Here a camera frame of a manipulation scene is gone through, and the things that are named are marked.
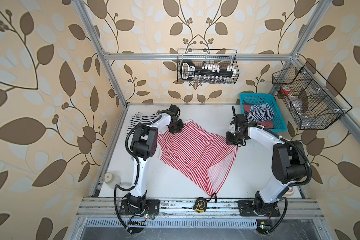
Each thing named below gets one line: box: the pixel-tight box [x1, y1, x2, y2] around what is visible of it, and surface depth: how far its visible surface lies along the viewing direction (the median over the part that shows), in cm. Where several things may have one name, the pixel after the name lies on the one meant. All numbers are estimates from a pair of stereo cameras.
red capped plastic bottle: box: [281, 86, 303, 112], surface depth 83 cm
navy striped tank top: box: [245, 103, 275, 123], surface depth 108 cm
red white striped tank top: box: [157, 120, 238, 197], surface depth 93 cm
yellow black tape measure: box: [192, 192, 217, 213], surface depth 74 cm
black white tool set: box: [180, 60, 237, 83], surface depth 86 cm
